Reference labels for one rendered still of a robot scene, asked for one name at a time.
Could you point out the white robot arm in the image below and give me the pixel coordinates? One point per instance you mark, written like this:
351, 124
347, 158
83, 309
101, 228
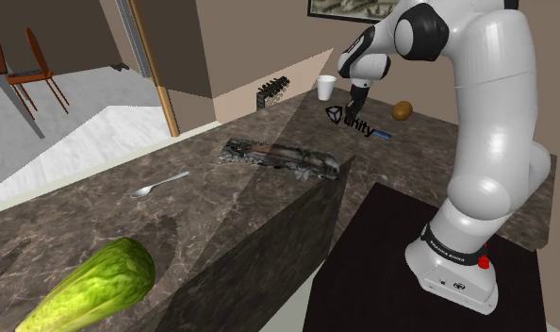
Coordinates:
496, 115

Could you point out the silver metal spoon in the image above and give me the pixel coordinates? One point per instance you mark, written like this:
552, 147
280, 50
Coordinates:
157, 185

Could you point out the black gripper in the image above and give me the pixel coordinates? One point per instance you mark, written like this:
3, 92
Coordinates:
356, 100

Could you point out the green lettuce head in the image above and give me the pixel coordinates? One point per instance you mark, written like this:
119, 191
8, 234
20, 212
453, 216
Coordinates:
98, 287

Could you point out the framed wall picture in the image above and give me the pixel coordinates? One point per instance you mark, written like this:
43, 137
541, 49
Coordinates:
349, 9

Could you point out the brown table with grey leg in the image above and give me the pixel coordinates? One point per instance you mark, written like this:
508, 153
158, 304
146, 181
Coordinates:
4, 78

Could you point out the wooden door frame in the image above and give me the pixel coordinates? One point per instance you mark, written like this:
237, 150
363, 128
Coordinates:
146, 59

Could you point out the black knife rack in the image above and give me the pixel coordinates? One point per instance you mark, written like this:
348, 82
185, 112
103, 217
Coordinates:
271, 90

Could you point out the dark flat charred slab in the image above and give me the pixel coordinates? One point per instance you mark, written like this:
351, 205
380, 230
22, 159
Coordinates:
280, 157

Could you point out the blue flat pen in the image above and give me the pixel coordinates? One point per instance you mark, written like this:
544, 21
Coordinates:
382, 134

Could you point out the dark robot stand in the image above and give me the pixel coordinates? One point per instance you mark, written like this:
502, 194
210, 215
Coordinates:
381, 271

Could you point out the white paper cup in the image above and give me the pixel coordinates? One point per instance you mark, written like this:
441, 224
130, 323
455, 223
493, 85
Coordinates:
325, 87

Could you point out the brown potato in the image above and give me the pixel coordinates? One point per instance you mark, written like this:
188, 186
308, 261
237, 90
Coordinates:
402, 111

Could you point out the wooden chair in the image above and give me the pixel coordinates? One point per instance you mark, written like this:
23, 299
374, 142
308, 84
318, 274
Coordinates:
37, 69

